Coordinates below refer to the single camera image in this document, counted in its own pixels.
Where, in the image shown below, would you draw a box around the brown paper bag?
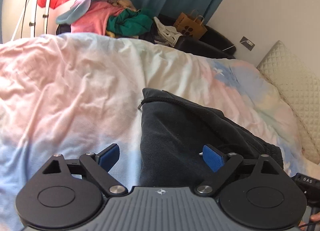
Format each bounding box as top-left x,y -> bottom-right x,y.
174,10 -> 207,40

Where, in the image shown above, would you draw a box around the white plastic bag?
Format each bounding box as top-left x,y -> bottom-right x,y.
153,17 -> 183,47

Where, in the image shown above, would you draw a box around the green clothing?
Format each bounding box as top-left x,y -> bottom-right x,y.
106,9 -> 154,37

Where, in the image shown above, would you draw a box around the pastel bed duvet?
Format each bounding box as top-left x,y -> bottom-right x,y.
1,33 -> 309,230

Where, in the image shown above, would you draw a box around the beige quilted headboard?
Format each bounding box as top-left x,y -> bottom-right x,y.
257,40 -> 319,164

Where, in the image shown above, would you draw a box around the wall power socket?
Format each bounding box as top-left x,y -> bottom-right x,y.
240,36 -> 255,51

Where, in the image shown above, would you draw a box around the pink clothing pile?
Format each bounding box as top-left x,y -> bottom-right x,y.
71,1 -> 124,36

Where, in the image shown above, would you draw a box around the black sweatpants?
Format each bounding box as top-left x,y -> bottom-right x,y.
138,88 -> 284,187

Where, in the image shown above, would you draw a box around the white garment steamer stand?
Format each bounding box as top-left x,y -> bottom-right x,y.
10,0 -> 51,41

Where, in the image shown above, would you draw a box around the person's right hand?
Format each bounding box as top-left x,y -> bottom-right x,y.
299,212 -> 320,230

